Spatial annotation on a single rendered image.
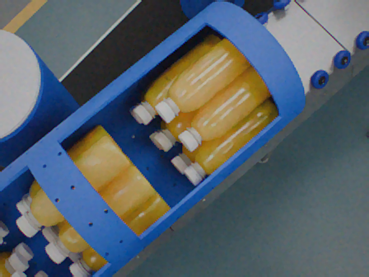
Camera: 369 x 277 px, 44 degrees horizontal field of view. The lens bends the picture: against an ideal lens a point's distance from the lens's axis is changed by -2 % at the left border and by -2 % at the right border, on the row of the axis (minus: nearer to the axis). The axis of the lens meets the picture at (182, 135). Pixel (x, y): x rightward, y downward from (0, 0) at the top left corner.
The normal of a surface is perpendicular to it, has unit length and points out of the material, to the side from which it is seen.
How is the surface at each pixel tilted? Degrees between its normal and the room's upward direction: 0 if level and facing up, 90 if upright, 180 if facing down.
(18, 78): 0
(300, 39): 0
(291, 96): 54
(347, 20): 0
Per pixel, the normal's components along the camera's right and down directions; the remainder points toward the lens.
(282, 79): 0.36, 0.25
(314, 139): -0.04, -0.25
